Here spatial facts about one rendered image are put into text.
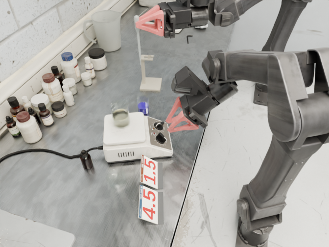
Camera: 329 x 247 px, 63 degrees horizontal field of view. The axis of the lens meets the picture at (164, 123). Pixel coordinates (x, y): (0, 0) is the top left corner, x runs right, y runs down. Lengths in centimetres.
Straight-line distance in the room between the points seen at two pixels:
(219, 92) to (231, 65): 10
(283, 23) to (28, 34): 87
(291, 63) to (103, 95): 78
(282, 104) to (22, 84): 87
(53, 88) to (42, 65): 13
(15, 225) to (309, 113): 68
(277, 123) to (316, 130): 5
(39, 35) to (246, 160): 87
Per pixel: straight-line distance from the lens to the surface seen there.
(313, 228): 80
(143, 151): 79
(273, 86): 42
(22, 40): 111
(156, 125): 83
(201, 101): 65
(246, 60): 54
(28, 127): 91
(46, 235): 75
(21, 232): 78
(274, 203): 60
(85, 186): 80
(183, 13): 78
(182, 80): 62
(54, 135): 96
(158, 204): 74
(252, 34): 213
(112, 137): 78
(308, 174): 89
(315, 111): 42
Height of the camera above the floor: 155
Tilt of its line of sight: 45 degrees down
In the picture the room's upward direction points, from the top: straight up
